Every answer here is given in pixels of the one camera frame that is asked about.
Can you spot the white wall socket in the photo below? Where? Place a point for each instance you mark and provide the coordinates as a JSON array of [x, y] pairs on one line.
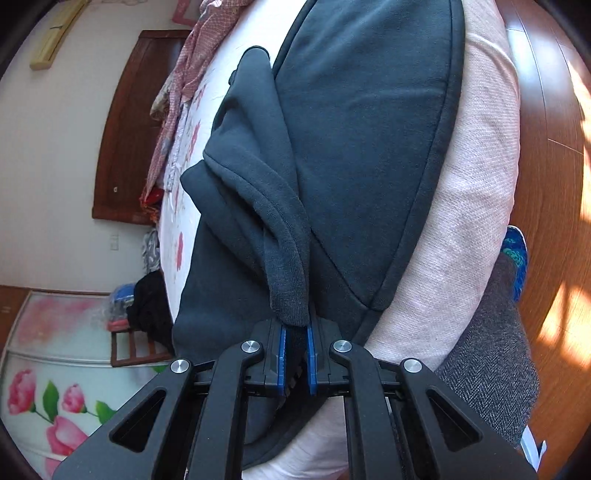
[[115, 242]]

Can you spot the black clothes pile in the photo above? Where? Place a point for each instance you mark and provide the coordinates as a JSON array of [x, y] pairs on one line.
[[147, 304]]

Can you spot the pink checked quilt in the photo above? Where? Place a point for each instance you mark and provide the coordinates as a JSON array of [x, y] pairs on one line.
[[194, 50]]

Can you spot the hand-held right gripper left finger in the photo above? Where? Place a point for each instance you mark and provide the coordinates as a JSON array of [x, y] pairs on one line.
[[282, 362]]

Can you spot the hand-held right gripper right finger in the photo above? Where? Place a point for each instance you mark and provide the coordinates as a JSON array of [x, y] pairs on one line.
[[311, 364]]

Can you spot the person's grey trouser leg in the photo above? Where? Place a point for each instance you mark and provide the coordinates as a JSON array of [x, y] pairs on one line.
[[489, 350]]

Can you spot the bed with floral white sheet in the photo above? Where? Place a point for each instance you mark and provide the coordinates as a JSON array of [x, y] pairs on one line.
[[475, 184]]

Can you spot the grey patterned cloth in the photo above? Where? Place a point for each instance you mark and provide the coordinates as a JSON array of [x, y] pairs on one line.
[[150, 251]]

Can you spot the wooden chair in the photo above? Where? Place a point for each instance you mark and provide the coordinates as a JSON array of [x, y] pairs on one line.
[[121, 346]]

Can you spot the blue patterned slipper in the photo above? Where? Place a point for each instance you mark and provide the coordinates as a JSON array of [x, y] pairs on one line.
[[517, 251]]

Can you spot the wooden headboard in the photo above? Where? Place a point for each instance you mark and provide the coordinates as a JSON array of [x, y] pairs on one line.
[[129, 138]]

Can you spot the yellow wooden strip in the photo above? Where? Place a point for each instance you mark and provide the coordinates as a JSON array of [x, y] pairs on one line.
[[55, 39]]

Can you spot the white paper sheet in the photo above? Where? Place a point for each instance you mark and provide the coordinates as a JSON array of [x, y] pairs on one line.
[[533, 450]]

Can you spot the pale floral pillow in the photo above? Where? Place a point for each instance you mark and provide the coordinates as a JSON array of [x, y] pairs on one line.
[[178, 157]]

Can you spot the clear plastic bag of clothes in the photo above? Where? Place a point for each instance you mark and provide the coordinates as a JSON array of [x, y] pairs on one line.
[[121, 297]]

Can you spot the floral wardrobe sliding doors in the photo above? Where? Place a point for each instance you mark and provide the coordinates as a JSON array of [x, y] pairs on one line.
[[46, 332]]

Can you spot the red tasselled cloth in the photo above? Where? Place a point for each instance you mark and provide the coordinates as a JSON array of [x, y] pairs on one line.
[[152, 198]]

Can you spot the dark sweat pants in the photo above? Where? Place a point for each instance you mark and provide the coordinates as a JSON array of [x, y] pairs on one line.
[[351, 138]]

